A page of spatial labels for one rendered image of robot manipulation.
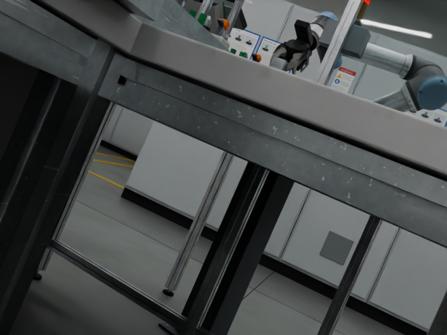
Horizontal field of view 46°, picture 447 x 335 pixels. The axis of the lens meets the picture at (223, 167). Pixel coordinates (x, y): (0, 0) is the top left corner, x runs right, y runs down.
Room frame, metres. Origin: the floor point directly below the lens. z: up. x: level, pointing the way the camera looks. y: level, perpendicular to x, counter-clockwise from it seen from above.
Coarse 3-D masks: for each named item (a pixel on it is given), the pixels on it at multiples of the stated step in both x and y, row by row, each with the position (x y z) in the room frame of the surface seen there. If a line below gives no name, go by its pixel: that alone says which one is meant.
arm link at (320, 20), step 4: (324, 12) 1.84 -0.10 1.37; (328, 12) 1.83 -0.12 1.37; (320, 16) 1.81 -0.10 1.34; (324, 16) 1.81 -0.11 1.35; (328, 16) 1.81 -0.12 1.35; (332, 16) 1.82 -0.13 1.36; (316, 20) 1.80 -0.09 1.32; (320, 20) 1.79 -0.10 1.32; (324, 20) 1.79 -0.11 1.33; (336, 20) 1.83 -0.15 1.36; (316, 24) 1.77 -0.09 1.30; (320, 24) 1.78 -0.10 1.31; (324, 24) 1.78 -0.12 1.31
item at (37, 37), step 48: (0, 0) 0.34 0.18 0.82; (48, 0) 0.36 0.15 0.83; (96, 0) 0.40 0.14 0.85; (0, 48) 0.35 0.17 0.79; (48, 48) 0.40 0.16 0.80; (96, 48) 0.43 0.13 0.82; (48, 96) 0.44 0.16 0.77; (96, 96) 0.45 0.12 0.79; (48, 144) 0.43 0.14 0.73; (0, 192) 0.44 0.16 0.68; (48, 192) 0.45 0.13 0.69; (0, 240) 0.43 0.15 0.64; (48, 240) 0.47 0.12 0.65; (0, 288) 0.44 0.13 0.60
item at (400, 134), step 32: (160, 32) 0.45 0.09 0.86; (160, 64) 0.44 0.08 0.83; (192, 64) 0.43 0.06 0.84; (224, 64) 0.42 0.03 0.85; (256, 64) 0.41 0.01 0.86; (256, 96) 0.40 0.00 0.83; (288, 96) 0.39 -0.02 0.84; (320, 96) 0.39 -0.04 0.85; (352, 96) 0.38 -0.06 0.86; (320, 128) 0.39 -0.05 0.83; (352, 128) 0.37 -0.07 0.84; (384, 128) 0.36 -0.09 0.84; (416, 128) 0.36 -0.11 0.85; (416, 160) 0.35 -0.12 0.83
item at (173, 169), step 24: (264, 0) 4.80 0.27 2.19; (264, 24) 4.78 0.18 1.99; (240, 48) 4.81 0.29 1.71; (144, 144) 4.93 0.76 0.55; (168, 144) 4.87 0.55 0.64; (192, 144) 4.82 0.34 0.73; (144, 168) 4.90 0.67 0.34; (168, 168) 4.85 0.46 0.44; (192, 168) 4.80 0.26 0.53; (144, 192) 4.88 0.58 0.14; (168, 192) 4.83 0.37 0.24; (192, 192) 4.78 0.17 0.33; (168, 216) 4.84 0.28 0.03; (192, 216) 4.76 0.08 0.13
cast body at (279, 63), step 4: (280, 56) 1.63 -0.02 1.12; (272, 60) 1.63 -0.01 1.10; (276, 60) 1.62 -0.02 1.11; (280, 60) 1.62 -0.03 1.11; (284, 60) 1.61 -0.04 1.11; (272, 64) 1.63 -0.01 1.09; (276, 64) 1.62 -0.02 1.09; (280, 64) 1.62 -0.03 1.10; (284, 64) 1.61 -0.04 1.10; (280, 68) 1.61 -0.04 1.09; (284, 68) 1.63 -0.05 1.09
